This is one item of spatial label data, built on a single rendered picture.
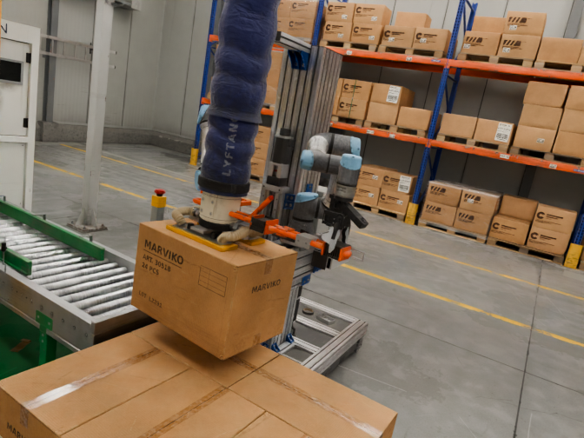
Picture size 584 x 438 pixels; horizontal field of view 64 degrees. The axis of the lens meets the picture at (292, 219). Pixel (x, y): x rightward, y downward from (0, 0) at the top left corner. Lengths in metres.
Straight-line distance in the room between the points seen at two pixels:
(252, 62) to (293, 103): 0.78
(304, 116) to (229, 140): 0.78
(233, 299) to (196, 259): 0.24
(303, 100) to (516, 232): 6.68
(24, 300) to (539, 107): 7.86
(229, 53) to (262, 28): 0.16
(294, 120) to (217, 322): 1.26
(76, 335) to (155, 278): 0.51
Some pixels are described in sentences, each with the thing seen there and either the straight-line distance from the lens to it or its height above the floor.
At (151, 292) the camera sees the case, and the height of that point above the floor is 0.79.
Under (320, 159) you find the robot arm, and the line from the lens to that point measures 1.78.
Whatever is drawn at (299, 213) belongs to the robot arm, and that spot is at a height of 1.16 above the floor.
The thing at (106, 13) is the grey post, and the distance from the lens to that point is 5.52.
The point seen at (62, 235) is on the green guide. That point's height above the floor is 0.60.
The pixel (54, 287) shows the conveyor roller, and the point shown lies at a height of 0.54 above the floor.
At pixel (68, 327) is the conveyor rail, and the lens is 2.50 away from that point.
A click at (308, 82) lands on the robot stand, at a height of 1.84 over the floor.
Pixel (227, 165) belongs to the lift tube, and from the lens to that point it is 1.95.
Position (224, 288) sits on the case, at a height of 0.97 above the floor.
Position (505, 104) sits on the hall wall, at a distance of 10.17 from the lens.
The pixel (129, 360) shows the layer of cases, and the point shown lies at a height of 0.54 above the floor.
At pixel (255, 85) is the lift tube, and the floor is 1.74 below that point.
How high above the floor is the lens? 1.67
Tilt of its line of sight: 13 degrees down
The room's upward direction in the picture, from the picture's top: 10 degrees clockwise
